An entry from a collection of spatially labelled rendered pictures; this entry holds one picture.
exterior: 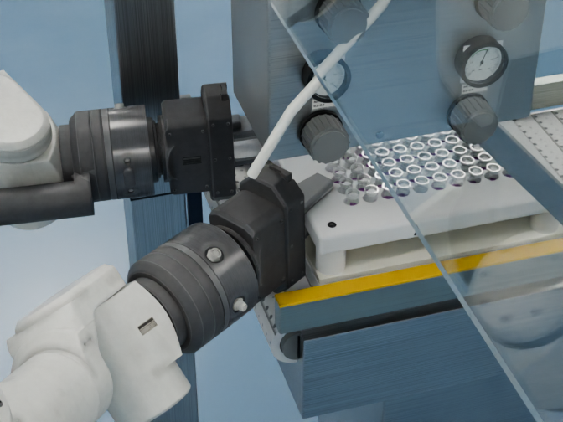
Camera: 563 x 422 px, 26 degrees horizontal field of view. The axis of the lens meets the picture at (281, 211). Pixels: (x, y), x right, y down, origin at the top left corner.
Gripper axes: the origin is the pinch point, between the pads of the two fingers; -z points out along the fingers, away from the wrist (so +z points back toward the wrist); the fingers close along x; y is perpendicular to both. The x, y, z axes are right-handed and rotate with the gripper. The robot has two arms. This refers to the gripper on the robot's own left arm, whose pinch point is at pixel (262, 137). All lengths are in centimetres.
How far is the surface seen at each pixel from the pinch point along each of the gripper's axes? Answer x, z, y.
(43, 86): 98, 35, -180
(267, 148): -17.0, 2.9, 26.6
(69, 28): 99, 28, -211
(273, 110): -18.3, 2.0, 23.7
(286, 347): 9.7, 1.0, 19.3
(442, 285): 5.3, -13.4, 18.4
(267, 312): 8.3, 2.1, 15.9
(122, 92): -2.5, 13.0, -6.9
